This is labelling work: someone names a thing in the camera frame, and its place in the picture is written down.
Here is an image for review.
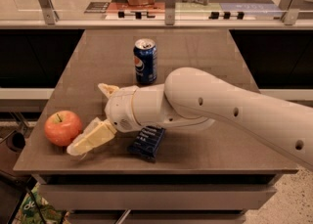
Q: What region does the blue Pepsi can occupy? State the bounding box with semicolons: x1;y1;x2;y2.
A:
133;38;157;84

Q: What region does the black cable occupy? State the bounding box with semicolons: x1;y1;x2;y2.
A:
0;168;48;224

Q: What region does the dark blue snack bar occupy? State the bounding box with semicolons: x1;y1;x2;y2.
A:
127;126;165;162

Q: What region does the metal railing post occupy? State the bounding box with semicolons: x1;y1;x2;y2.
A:
280;0;304;25
164;0;176;25
38;0;59;25

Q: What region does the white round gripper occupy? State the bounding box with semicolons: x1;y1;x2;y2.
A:
67;83;139;156

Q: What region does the green patterned bag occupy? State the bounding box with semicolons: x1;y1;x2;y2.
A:
13;184;68;224

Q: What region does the right metal railing post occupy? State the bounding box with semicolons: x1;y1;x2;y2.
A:
280;0;304;25

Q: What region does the middle metal railing post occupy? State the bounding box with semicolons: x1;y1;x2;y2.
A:
164;0;176;25

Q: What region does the red yellow apple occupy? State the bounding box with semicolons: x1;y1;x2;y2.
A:
44;111;82;147

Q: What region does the left metal railing post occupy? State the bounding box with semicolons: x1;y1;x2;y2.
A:
38;0;59;25

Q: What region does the grey table drawer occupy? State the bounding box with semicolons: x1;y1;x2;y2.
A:
39;184;276;210

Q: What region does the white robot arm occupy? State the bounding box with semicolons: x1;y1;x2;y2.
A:
67;67;313;170

